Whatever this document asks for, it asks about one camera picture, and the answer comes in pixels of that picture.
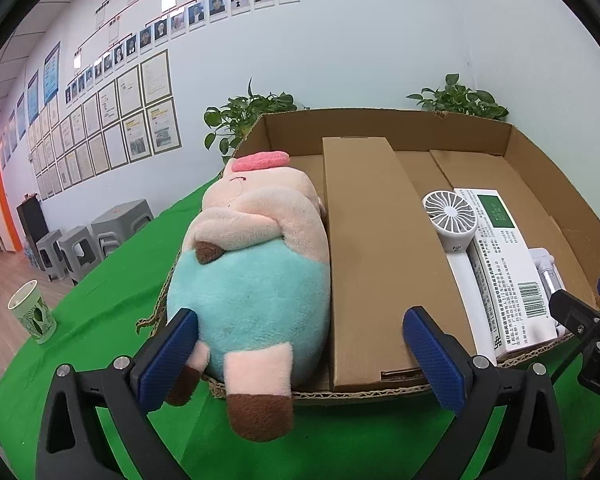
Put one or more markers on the green patterned paper cup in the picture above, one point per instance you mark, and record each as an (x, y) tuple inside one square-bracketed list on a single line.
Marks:
[(30, 315)]

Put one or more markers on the blue wall poster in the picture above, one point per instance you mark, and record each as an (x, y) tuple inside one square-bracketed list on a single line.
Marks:
[(32, 95), (21, 115), (51, 72)]

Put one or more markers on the long brown cardboard box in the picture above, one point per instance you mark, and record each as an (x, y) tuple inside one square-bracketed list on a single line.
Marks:
[(380, 260)]

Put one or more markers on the potted green plant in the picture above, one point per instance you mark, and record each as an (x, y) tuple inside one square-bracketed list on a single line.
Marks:
[(460, 97), (245, 110)]

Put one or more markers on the row of portrait photos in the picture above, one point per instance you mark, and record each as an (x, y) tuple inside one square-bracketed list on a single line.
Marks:
[(180, 22)]

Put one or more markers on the white medicine box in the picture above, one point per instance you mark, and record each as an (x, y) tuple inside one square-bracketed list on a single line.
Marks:
[(505, 270)]

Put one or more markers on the green tablecloth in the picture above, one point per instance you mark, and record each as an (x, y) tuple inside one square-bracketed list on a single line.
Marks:
[(105, 310)]

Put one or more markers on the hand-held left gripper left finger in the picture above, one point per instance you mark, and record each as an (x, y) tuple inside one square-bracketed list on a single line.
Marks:
[(165, 360)]

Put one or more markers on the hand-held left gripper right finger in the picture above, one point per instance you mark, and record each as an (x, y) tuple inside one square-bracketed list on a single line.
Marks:
[(435, 360)]

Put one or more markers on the white handheld fan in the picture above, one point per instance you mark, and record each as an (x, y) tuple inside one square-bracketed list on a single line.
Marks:
[(450, 215)]

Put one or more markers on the wall of framed certificates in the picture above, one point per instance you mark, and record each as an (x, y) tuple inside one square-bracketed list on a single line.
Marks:
[(105, 130)]

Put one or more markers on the black cabinet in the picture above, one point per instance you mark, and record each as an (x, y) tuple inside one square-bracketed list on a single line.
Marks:
[(32, 220)]

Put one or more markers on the grey plastic stool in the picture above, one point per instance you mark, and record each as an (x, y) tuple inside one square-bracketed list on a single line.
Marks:
[(47, 247), (77, 242), (122, 215)]

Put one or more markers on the plush pig toy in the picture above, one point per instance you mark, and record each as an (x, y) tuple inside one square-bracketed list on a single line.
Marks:
[(255, 285)]

